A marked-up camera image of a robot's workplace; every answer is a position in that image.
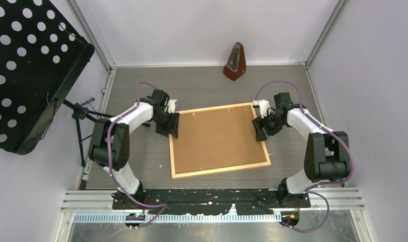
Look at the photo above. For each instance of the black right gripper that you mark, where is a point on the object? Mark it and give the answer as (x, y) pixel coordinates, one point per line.
(258, 124)

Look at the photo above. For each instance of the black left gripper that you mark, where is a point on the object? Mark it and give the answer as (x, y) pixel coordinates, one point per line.
(175, 119)

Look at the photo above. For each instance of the brown cardboard backing board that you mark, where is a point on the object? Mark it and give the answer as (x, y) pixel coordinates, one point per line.
(220, 140)

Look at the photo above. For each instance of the light wooden picture frame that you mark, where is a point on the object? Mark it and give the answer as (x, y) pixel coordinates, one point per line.
(172, 157)

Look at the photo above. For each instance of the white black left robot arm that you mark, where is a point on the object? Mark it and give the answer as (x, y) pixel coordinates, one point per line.
(125, 180)

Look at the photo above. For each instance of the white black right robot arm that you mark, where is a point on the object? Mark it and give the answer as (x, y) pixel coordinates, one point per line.
(327, 157)

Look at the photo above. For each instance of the brown wooden metronome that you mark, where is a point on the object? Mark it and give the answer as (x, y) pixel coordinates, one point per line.
(235, 66)

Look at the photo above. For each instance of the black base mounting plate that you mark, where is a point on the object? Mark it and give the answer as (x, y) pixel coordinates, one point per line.
(203, 200)

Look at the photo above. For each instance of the black tripod stand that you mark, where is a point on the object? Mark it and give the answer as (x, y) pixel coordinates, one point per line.
(83, 115)

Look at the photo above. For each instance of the black perforated music stand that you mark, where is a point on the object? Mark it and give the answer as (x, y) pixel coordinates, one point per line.
(41, 57)

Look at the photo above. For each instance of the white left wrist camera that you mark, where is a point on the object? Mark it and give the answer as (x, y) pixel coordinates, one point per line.
(171, 106)

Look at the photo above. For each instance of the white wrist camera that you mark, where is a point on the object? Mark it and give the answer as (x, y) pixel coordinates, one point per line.
(171, 106)
(263, 106)

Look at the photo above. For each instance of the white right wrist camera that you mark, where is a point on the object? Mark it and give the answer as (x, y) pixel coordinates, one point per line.
(263, 106)

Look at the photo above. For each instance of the aluminium rail front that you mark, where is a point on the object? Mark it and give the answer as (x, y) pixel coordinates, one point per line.
(98, 207)

